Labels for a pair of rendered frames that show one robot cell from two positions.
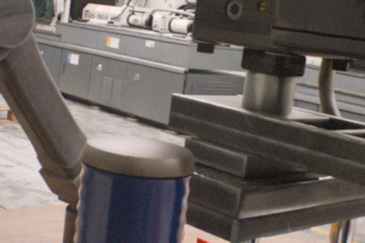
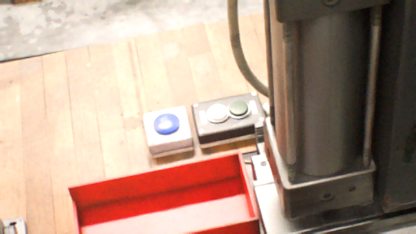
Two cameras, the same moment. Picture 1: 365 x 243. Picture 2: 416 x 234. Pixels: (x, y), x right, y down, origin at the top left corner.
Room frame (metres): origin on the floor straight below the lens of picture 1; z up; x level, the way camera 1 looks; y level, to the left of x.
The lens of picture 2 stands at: (0.28, 0.38, 1.89)
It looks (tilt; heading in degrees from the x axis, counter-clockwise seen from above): 49 degrees down; 311
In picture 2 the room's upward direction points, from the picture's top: 8 degrees counter-clockwise
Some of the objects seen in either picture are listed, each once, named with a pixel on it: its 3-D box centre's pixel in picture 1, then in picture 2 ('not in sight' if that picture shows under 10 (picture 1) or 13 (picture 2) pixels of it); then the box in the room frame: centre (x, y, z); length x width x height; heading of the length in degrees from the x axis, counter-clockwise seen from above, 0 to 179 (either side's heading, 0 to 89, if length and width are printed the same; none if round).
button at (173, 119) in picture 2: not in sight; (167, 125); (0.87, -0.22, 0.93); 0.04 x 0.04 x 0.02
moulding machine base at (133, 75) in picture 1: (80, 59); not in sight; (9.76, 1.51, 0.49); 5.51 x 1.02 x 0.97; 41
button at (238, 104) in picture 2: not in sight; (238, 111); (0.79, -0.30, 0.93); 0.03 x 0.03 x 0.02
